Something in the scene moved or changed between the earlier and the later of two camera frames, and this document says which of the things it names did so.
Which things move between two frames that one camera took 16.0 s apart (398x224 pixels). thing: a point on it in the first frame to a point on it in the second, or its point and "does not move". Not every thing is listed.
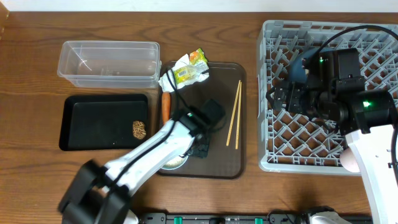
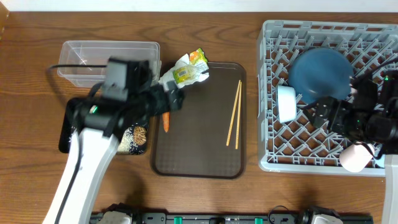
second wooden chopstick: [239, 115] does not move
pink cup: [348, 160] does not move
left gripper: [203, 154] to [162, 104]
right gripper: [296, 90] to [339, 107]
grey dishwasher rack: [290, 142] does not move
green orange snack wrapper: [198, 68] does not move
